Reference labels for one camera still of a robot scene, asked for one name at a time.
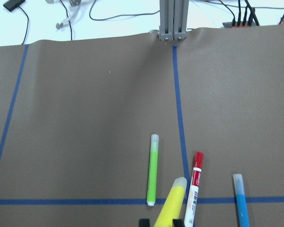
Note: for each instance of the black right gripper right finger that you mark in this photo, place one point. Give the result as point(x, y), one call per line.
point(178, 223)

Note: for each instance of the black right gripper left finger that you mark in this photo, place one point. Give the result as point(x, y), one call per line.
point(144, 222)

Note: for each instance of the yellow highlighter pen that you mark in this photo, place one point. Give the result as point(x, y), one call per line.
point(173, 204)

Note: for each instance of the green marker pen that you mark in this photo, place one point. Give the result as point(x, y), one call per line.
point(153, 166)

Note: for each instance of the blue highlighter pen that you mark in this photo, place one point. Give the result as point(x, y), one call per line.
point(242, 209)

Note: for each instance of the red white marker pen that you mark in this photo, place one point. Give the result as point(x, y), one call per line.
point(193, 190)

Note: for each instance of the small black square device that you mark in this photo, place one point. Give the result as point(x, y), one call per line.
point(10, 5)

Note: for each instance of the grey aluminium post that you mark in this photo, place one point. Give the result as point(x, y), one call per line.
point(173, 20)

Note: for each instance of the orange terminal block with cables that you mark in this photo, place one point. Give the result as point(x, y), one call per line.
point(242, 24)

